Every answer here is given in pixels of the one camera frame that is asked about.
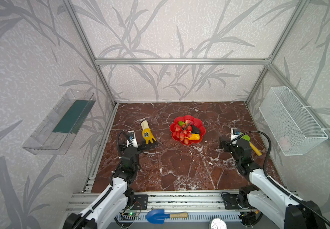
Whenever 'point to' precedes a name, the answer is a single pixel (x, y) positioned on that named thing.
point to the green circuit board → (128, 216)
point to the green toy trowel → (247, 137)
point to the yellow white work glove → (147, 133)
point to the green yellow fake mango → (180, 123)
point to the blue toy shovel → (157, 216)
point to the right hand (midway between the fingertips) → (228, 133)
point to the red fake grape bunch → (183, 132)
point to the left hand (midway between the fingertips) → (135, 132)
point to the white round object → (217, 223)
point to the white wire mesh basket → (297, 131)
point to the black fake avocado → (195, 130)
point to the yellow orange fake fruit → (194, 136)
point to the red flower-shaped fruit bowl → (196, 122)
